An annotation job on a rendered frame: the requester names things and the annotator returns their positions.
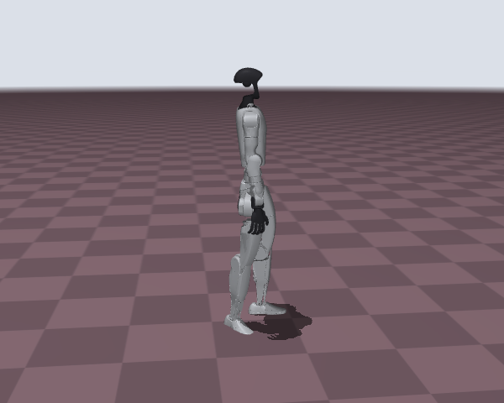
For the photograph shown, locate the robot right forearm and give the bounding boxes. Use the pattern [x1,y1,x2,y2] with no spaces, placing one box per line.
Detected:
[247,155,264,206]

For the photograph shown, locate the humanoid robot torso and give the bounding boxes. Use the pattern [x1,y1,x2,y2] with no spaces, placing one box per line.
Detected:
[236,103,267,198]

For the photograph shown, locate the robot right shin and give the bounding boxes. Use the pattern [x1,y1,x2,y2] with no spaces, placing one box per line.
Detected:
[229,256,251,321]

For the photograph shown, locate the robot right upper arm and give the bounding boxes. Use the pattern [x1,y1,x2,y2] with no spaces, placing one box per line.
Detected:
[242,112,263,165]

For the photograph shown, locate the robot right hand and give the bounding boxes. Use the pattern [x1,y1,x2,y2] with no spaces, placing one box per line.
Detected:
[248,196,269,235]

